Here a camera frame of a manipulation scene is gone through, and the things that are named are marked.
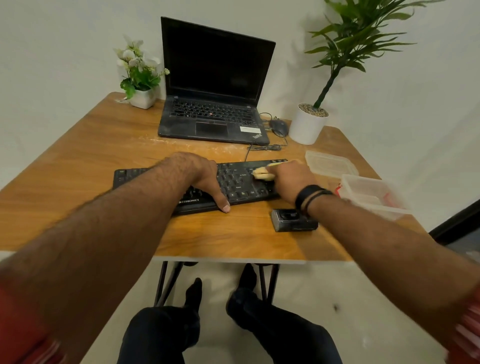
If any clear plastic container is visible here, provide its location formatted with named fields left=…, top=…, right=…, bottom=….
left=333, top=173, right=415, bottom=221

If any person's left leg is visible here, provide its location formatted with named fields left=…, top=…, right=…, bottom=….
left=116, top=277, right=203, bottom=364

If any black metal table frame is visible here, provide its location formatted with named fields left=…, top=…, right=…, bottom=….
left=153, top=261, right=281, bottom=308

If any person's right hand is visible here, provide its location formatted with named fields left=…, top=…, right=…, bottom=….
left=265, top=160, right=320, bottom=206

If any person's right forearm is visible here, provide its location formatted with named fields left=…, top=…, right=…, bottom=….
left=307, top=193, right=480, bottom=350

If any small black brush tool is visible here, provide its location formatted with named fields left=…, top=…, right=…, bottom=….
left=270, top=208, right=320, bottom=233

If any person's leg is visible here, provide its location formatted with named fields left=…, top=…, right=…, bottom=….
left=116, top=277, right=203, bottom=364
left=225, top=263, right=344, bottom=364

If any person's left hand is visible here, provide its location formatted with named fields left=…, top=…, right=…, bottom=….
left=176, top=151, right=232, bottom=214

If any person's left forearm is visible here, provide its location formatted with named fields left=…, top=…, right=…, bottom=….
left=0, top=155, right=196, bottom=364

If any small white flower pot plant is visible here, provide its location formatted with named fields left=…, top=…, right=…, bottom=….
left=113, top=34, right=171, bottom=110

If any black window frame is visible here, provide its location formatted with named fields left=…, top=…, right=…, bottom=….
left=428, top=198, right=480, bottom=247

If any black laptop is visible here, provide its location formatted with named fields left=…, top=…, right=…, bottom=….
left=157, top=16, right=277, bottom=147

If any black mouse cable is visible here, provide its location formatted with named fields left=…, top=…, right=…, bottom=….
left=258, top=112, right=290, bottom=147

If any clear plastic container lid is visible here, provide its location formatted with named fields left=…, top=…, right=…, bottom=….
left=304, top=149, right=360, bottom=179

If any red right sleeve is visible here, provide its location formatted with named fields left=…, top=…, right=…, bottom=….
left=446, top=284, right=480, bottom=364

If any black wristband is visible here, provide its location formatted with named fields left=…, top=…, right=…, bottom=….
left=294, top=184, right=335, bottom=217

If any red left sleeve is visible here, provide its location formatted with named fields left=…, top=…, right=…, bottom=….
left=0, top=284, right=68, bottom=364

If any black computer mouse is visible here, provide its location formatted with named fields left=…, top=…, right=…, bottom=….
left=268, top=118, right=290, bottom=139

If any yellow cleaning cloth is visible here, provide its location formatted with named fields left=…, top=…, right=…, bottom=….
left=251, top=160, right=301, bottom=182

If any person's right leg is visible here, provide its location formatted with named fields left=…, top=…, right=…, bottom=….
left=225, top=263, right=344, bottom=364

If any red sleeve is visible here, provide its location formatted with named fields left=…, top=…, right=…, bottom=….
left=0, top=284, right=68, bottom=364
left=446, top=284, right=480, bottom=364

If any black keyboard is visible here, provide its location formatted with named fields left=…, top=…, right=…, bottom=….
left=112, top=158, right=301, bottom=217

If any tall green plant white pot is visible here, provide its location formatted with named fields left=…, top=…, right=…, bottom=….
left=287, top=0, right=447, bottom=146

